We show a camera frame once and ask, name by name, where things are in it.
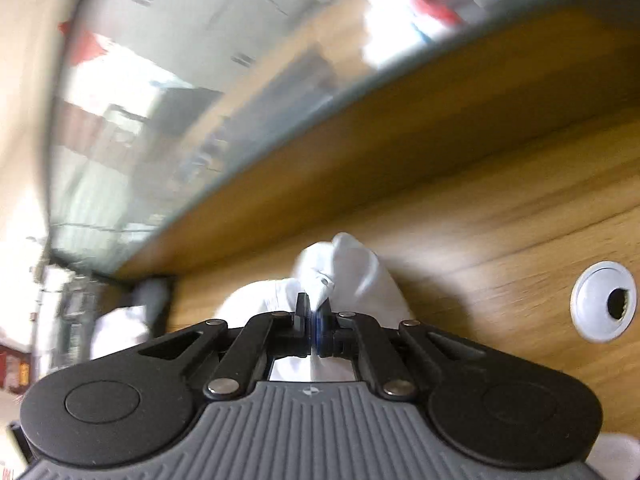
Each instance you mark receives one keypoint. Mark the striped glass desk partition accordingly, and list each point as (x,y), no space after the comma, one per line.
(200,85)

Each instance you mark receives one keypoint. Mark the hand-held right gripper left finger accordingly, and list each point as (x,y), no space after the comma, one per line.
(303,322)

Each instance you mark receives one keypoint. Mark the red wall poster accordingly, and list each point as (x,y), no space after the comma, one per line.
(82,42)

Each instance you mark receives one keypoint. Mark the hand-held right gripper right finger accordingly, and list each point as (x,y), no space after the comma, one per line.
(321,327)

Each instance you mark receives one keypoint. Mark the white dress shirt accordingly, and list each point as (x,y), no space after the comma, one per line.
(350,270)

